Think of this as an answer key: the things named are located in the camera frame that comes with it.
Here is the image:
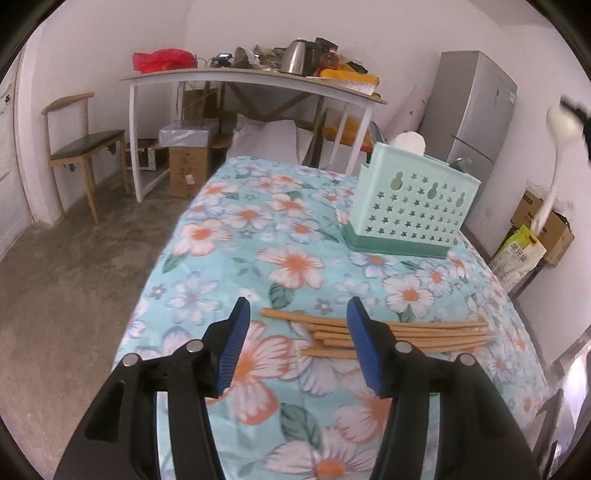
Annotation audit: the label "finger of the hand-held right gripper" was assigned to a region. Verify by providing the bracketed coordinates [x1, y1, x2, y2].
[560, 96, 591, 118]

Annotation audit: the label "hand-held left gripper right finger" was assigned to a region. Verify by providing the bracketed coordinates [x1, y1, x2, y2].
[346, 296, 542, 480]

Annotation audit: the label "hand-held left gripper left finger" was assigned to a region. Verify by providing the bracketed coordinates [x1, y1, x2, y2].
[54, 296, 252, 480]

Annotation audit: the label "cream rice paddle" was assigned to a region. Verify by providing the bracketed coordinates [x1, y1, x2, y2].
[531, 104, 583, 234]

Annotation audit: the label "pile of wooden chopsticks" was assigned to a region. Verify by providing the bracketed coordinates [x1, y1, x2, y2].
[261, 308, 490, 360]

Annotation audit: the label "green perforated utensil holder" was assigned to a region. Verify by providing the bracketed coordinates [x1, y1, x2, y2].
[341, 141, 482, 258]

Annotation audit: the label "white plastic spoon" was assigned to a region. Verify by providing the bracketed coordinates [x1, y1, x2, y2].
[392, 131, 426, 154]

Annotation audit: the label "grey refrigerator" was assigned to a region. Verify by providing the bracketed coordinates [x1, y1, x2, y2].
[418, 51, 518, 185]

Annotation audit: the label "floral blue tablecloth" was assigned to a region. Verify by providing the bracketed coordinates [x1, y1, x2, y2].
[111, 156, 555, 480]

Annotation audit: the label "open cardboard box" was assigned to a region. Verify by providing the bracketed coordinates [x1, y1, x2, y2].
[510, 190, 575, 267]

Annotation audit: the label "yellow-green printed sack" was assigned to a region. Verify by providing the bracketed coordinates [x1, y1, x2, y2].
[489, 224, 547, 294]

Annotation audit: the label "pink rolled mat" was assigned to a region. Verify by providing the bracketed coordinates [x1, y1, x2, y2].
[385, 85, 432, 139]

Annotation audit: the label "brown cardboard box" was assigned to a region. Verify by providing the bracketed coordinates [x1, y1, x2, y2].
[169, 145, 212, 198]

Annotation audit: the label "white pillow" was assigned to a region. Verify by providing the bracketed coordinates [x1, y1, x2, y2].
[226, 114, 324, 169]

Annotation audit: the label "white wrapped box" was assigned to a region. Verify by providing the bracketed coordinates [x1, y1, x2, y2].
[158, 120, 220, 148]

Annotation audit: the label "white notebook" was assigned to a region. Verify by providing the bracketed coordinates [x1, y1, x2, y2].
[344, 76, 380, 96]

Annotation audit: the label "orange-yellow bag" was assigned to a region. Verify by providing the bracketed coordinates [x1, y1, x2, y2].
[323, 116, 372, 148]

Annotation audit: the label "wooden chair with dark seat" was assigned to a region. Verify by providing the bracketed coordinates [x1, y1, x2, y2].
[41, 92, 131, 225]

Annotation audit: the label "white-legged grey-top table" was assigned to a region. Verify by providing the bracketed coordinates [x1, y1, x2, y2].
[119, 67, 389, 204]

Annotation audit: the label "dark crumpled bags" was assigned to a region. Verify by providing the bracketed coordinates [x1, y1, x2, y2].
[233, 46, 284, 70]

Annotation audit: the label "steel electric kettle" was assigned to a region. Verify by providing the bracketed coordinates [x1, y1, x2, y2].
[280, 39, 319, 76]

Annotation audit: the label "red plastic bag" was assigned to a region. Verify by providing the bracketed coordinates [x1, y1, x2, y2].
[133, 48, 197, 73]

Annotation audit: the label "grey metal frame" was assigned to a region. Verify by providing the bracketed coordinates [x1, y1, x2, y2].
[531, 323, 591, 480]

